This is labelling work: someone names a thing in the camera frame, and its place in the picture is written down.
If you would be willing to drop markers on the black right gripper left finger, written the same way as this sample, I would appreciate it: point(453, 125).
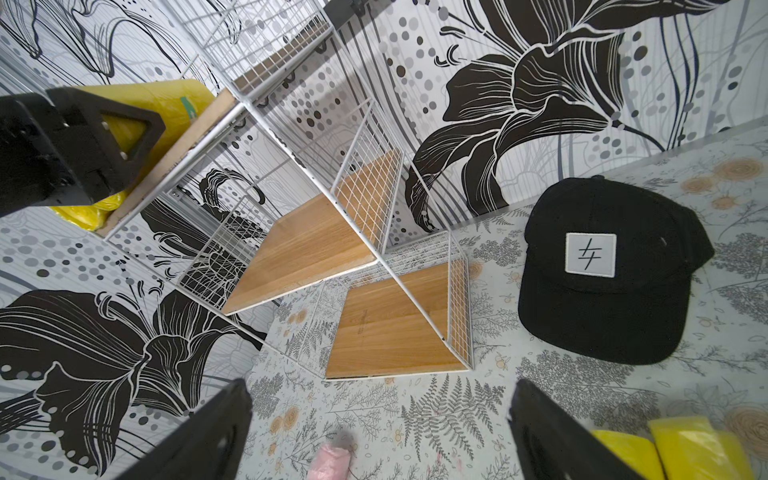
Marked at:
point(207, 446)

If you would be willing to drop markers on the white wire wooden shelf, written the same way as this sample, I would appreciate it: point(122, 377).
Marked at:
point(291, 179)

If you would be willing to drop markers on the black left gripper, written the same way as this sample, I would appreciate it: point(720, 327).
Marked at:
point(84, 164)

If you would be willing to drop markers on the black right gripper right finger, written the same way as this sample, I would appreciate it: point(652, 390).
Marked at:
point(551, 444)

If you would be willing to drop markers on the black cap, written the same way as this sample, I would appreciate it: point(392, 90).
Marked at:
point(608, 270)

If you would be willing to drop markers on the pink trash bag roll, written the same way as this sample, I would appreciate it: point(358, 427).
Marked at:
point(330, 463)

